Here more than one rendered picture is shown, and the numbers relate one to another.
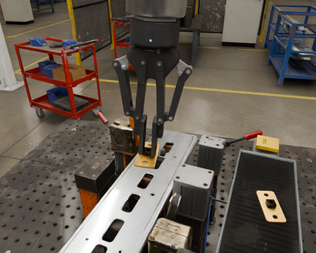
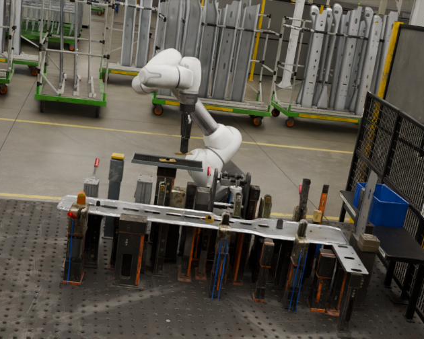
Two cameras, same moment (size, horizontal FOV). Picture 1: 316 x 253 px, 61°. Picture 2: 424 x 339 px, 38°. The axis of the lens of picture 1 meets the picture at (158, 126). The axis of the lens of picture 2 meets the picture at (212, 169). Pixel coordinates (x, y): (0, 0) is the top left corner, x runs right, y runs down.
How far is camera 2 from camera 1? 308 cm
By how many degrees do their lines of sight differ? 103
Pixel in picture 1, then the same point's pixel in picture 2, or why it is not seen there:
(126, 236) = (175, 211)
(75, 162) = (36, 319)
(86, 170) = (140, 219)
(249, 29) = not seen: outside the picture
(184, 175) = (147, 179)
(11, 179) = not seen: outside the picture
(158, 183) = (131, 206)
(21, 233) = (148, 320)
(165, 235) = (181, 189)
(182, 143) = not seen: hidden behind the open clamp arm
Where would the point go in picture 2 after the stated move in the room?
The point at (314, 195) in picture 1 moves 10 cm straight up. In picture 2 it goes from (48, 209) to (49, 193)
